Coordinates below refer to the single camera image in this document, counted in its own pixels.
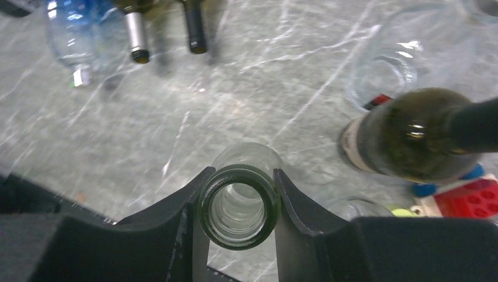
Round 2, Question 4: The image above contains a clear glass bottle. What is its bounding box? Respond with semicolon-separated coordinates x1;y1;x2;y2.
198;142;285;251

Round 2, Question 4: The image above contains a clear bottle silver cap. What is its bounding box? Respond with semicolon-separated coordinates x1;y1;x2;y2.
346;1;481;112

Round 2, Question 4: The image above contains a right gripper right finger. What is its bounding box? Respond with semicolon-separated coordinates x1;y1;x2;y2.
274;169;497;281

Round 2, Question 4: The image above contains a blue glass bottle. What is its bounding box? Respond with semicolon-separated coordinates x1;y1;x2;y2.
43;0;127;88

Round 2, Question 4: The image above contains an olive green wine bottle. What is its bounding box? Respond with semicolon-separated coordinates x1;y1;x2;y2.
338;88;497;184

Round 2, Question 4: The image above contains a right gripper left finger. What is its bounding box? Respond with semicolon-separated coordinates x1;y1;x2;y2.
1;167;214;281

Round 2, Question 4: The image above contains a small clear round bottle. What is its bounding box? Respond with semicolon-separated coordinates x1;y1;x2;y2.
324;195;394;221

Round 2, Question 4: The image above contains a labelled dark wine bottle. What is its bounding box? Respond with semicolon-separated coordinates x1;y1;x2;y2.
113;0;154;64

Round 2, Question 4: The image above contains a dark green wine bottle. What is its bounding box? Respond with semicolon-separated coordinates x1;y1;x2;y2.
179;0;208;54

